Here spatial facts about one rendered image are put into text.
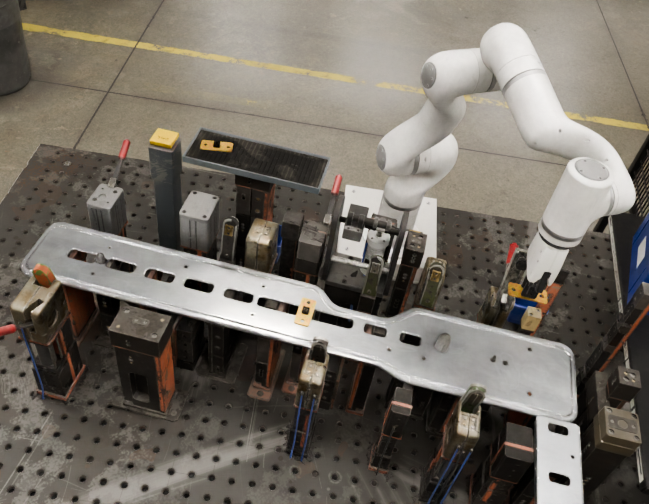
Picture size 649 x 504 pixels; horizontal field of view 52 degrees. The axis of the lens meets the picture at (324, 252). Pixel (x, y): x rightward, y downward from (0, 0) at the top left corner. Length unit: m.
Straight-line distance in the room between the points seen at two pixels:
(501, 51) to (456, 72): 0.15
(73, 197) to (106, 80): 1.94
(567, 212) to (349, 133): 2.73
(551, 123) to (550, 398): 0.66
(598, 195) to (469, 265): 1.08
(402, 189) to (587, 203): 0.80
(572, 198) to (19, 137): 3.11
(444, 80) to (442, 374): 0.67
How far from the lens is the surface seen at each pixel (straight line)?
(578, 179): 1.24
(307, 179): 1.73
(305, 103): 4.10
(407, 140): 1.79
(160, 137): 1.85
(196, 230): 1.72
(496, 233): 2.43
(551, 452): 1.58
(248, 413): 1.81
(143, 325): 1.57
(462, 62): 1.54
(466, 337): 1.68
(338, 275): 1.77
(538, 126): 1.33
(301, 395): 1.50
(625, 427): 1.62
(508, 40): 1.42
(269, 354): 1.71
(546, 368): 1.70
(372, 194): 2.28
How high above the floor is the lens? 2.27
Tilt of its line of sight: 46 degrees down
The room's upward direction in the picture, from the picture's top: 10 degrees clockwise
